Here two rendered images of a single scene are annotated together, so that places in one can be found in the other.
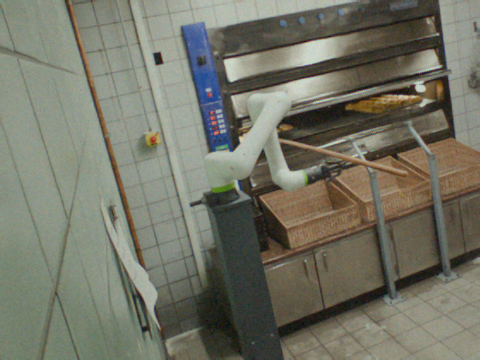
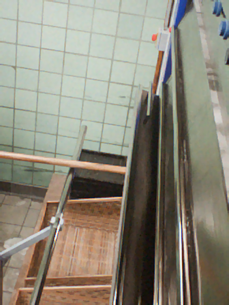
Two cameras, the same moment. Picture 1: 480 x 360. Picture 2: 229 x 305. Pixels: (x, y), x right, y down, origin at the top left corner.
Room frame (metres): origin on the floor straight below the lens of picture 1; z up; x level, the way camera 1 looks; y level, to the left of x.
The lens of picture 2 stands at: (3.94, -1.83, 2.38)
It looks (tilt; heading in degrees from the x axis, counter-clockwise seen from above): 32 degrees down; 108
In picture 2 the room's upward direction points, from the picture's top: 9 degrees clockwise
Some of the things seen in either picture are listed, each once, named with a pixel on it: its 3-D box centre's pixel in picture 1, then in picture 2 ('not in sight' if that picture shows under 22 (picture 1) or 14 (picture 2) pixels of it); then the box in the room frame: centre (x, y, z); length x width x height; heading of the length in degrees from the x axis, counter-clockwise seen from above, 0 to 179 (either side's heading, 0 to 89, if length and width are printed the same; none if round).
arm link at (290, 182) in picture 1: (291, 181); not in sight; (2.53, -0.06, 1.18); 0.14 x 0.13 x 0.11; 108
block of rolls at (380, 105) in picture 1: (382, 103); not in sight; (4.35, -1.04, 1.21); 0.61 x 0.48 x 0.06; 18
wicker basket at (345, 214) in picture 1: (308, 209); (85, 245); (3.32, -0.15, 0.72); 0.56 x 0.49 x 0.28; 109
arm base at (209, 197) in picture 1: (214, 196); not in sight; (2.36, 0.35, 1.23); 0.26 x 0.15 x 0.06; 109
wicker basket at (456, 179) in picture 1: (445, 165); not in sight; (3.69, -1.30, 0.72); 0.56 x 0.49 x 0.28; 108
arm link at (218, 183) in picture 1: (220, 171); not in sight; (2.37, 0.28, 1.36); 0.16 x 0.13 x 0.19; 42
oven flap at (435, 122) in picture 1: (353, 144); not in sight; (3.76, -0.62, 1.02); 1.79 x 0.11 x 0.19; 108
